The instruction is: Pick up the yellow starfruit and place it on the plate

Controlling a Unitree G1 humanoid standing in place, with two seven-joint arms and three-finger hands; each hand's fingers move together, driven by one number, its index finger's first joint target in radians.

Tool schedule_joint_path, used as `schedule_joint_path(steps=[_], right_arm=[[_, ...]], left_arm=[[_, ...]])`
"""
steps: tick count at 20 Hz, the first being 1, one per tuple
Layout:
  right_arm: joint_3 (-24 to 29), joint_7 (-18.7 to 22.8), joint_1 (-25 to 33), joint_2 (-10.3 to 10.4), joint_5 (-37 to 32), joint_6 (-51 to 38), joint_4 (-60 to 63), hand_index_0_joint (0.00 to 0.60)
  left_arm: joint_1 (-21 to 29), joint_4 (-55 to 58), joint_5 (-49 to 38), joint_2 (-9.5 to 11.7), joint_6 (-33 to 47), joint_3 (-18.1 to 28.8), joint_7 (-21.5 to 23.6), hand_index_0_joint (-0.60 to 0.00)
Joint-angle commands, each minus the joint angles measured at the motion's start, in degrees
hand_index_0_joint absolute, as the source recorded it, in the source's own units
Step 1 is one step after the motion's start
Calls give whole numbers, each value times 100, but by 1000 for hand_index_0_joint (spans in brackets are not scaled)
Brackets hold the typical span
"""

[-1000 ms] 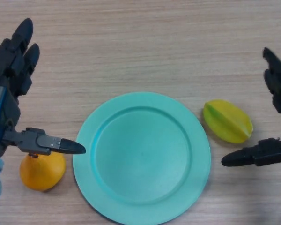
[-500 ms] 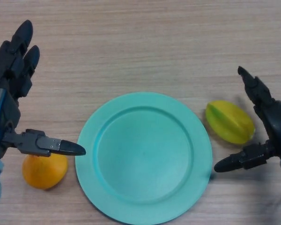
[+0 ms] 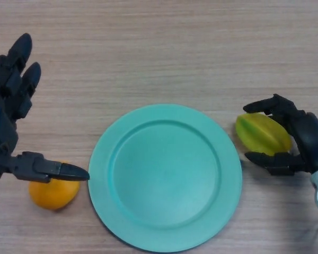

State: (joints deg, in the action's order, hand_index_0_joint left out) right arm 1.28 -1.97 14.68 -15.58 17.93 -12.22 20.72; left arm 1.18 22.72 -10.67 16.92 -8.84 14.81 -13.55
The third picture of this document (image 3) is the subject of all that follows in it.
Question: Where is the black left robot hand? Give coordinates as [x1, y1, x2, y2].
[0, 33, 91, 186]

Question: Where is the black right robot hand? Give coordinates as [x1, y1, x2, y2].
[243, 94, 318, 177]

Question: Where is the yellow green starfruit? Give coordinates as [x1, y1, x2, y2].
[235, 112, 293, 157]

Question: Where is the teal round plate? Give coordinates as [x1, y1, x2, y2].
[87, 103, 243, 253]

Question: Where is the orange yellow pear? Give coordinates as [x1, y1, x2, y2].
[28, 161, 81, 211]

